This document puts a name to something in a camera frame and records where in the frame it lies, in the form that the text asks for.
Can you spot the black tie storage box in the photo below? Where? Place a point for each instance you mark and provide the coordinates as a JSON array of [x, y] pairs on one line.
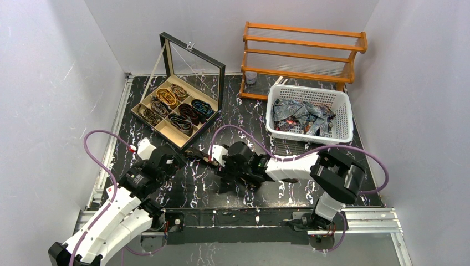
[[199, 74]]

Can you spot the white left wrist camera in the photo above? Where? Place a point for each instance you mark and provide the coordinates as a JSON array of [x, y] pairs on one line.
[[145, 148]]

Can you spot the brown rolled tie back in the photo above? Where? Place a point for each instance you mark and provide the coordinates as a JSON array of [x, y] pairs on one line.
[[179, 92]]

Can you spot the gold rolled tie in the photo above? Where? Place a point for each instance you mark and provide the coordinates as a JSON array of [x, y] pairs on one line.
[[167, 96]]

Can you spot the brown patterned rolled tie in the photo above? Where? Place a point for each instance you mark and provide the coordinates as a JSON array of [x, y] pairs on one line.
[[159, 107]]

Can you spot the black gold floral tie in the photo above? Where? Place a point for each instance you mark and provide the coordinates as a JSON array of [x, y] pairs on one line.
[[196, 154]]

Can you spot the blue black rolled tie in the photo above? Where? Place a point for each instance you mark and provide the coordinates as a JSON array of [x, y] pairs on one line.
[[203, 109]]

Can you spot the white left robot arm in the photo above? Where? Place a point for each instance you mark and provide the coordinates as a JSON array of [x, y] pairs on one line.
[[128, 212]]

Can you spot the small clear plastic cup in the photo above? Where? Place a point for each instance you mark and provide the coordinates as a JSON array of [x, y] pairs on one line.
[[250, 77]]

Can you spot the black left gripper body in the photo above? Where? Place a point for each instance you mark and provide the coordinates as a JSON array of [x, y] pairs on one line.
[[175, 159]]

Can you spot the grey ties in basket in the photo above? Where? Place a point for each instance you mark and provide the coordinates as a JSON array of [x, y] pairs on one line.
[[302, 117]]

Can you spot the grey striped rolled tie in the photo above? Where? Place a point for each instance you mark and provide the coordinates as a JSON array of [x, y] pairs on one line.
[[181, 123]]

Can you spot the orange wooden shoe rack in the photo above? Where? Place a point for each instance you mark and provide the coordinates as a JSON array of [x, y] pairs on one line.
[[302, 53]]

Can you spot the olive patterned rolled tie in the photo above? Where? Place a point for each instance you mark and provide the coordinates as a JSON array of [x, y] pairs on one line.
[[148, 115]]

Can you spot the dark red rolled tie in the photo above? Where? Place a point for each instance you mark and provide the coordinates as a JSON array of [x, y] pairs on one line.
[[187, 111]]

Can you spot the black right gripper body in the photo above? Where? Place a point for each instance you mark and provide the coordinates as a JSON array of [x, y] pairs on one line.
[[215, 163]]

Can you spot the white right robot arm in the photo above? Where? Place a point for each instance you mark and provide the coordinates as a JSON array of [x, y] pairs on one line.
[[337, 174]]

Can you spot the white plastic basket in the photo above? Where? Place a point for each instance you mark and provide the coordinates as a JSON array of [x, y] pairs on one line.
[[337, 101]]

